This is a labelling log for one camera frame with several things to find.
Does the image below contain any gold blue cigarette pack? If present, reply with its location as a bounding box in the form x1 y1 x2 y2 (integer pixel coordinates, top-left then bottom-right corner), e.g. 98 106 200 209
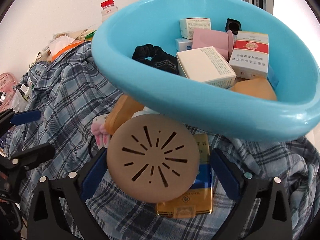
155 134 213 219

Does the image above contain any white printed box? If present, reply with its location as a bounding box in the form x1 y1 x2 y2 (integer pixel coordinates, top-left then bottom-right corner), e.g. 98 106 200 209
176 47 236 89

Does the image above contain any white lotion bottle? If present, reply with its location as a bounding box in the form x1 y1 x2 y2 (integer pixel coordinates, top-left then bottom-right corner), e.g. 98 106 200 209
131 106 159 118

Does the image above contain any blue plaid shirt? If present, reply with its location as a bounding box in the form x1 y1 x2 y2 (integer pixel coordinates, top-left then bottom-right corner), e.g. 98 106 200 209
6 42 319 239

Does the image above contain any red white cigarette pack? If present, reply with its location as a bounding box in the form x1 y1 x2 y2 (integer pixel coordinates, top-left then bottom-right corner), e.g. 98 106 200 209
229 31 269 80

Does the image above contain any black square cap box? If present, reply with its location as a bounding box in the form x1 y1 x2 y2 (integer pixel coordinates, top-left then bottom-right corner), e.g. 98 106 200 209
225 18 241 35

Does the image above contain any pink plastic cup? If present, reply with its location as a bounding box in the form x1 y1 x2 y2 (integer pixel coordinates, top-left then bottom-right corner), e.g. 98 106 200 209
192 29 234 61

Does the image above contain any black hair scrunchie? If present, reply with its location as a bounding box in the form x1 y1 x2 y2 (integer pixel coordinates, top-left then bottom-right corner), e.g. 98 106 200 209
132 44 179 75

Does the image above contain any tan round vented case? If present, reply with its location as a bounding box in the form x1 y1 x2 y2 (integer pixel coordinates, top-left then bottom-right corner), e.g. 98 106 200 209
106 114 200 203

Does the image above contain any white pink plush toy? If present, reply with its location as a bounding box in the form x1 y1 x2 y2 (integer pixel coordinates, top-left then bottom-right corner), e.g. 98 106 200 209
91 114 111 149

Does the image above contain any strawberry milk drink bottle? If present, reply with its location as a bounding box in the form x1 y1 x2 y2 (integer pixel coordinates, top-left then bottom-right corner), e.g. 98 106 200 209
100 0 118 23

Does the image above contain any yellow cup green rim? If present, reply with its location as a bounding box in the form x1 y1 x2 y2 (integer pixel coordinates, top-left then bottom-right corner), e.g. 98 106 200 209
85 30 96 41

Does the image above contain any white teal small box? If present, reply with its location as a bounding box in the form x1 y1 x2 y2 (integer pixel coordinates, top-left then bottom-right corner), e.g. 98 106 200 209
179 17 212 40

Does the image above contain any pink pouch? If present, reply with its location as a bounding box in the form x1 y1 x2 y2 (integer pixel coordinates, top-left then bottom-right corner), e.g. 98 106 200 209
0 73 18 112

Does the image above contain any orange white tissue pack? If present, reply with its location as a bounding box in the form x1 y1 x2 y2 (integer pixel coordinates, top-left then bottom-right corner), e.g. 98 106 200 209
48 36 82 61

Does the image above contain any small blue white box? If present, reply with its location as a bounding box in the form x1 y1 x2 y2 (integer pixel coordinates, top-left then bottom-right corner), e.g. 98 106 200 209
175 38 193 52

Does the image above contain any blue plastic basin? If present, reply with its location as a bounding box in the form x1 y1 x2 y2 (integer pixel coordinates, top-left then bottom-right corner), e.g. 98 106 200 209
92 0 319 141

